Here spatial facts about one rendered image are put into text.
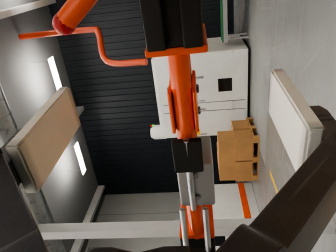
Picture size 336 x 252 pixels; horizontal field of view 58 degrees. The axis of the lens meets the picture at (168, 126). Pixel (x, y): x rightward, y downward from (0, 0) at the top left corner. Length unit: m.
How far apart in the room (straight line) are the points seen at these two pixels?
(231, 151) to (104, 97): 6.47
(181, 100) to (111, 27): 10.93
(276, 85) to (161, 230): 3.15
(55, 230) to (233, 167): 4.79
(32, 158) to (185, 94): 0.19
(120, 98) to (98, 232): 8.93
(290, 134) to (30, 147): 0.13
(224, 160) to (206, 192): 6.85
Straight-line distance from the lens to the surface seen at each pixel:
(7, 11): 9.04
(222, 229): 3.27
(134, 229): 3.35
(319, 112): 0.17
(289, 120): 0.16
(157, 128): 8.83
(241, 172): 7.46
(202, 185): 0.39
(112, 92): 11.95
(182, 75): 0.31
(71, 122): 0.21
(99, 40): 8.59
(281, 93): 0.18
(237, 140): 6.95
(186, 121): 0.33
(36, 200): 7.16
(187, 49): 0.29
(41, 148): 0.17
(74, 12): 0.33
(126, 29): 11.14
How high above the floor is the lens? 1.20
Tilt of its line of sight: 7 degrees up
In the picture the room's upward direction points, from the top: 94 degrees counter-clockwise
